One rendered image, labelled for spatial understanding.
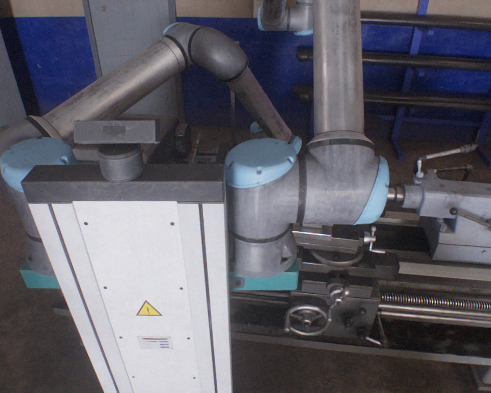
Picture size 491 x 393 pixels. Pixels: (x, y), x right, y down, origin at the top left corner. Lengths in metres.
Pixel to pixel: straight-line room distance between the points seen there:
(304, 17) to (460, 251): 1.26
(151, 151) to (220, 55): 0.70
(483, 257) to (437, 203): 0.36
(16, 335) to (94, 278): 2.18
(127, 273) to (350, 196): 0.47
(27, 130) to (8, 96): 4.31
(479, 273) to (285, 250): 1.33
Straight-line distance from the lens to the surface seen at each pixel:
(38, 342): 2.88
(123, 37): 5.12
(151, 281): 0.81
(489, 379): 2.71
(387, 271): 1.90
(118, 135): 0.64
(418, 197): 1.93
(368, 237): 1.76
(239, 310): 2.21
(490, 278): 2.10
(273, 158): 0.78
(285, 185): 0.78
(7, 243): 3.77
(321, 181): 0.79
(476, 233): 2.05
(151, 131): 0.63
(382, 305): 2.00
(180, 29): 1.27
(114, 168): 0.64
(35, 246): 0.98
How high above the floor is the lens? 2.12
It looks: 34 degrees down
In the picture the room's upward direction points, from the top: straight up
